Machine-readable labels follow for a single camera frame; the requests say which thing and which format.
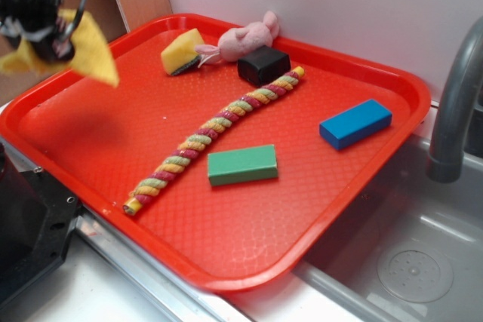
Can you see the red plastic tray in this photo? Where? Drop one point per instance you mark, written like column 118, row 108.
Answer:
column 100, row 141

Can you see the pink plush bunny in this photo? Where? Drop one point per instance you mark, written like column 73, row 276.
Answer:
column 236, row 43

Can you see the grey faucet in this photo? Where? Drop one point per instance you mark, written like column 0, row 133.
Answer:
column 458, row 123

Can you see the grey sink basin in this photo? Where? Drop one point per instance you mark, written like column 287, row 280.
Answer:
column 406, row 248

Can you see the black block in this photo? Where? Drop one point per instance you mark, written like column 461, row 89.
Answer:
column 263, row 66

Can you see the yellow cloth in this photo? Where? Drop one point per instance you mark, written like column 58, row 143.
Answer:
column 93, row 57

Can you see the yellow sponge with green pad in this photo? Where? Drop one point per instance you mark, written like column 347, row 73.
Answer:
column 180, row 54

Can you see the cardboard panel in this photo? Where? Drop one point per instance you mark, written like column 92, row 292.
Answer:
column 107, row 16

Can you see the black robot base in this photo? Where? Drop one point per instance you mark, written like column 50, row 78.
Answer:
column 38, row 215

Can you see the blue wooden block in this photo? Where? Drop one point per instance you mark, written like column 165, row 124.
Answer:
column 355, row 124

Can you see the multicoloured twisted rope toy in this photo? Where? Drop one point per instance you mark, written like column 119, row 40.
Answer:
column 149, row 188

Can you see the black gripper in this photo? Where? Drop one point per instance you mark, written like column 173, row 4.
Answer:
column 37, row 22

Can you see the green wooden block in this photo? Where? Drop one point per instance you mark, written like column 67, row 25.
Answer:
column 242, row 165

